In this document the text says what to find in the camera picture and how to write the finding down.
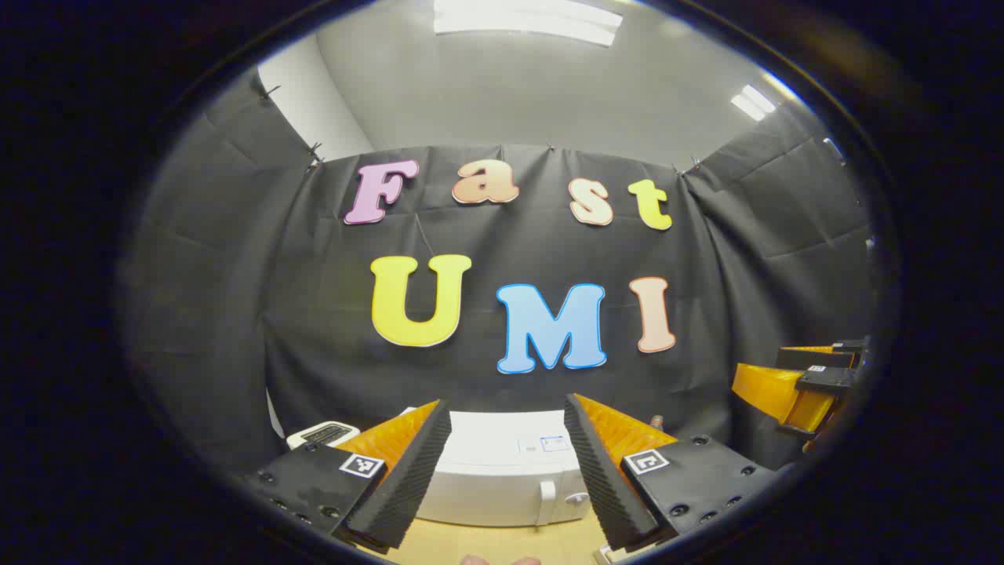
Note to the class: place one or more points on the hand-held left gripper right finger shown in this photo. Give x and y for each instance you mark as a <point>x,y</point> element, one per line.
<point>604,479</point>

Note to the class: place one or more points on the white microwave oven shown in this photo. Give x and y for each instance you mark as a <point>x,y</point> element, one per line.
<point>486,471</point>

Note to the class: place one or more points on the black backdrop cloth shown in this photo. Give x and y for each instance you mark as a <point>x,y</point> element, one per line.
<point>235,275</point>

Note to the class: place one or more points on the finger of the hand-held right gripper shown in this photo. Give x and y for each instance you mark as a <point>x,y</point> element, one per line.
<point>816,357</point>
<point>773,388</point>

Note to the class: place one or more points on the white toaster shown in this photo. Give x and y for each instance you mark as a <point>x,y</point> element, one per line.
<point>321,433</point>

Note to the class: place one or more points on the long ceiling light panel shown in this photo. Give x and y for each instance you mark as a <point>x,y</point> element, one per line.
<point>525,20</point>

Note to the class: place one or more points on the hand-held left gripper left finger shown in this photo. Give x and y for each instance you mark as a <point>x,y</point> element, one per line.
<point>400,486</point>

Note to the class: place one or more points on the small ceiling light panel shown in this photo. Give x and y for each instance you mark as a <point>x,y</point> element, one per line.
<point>753,102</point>

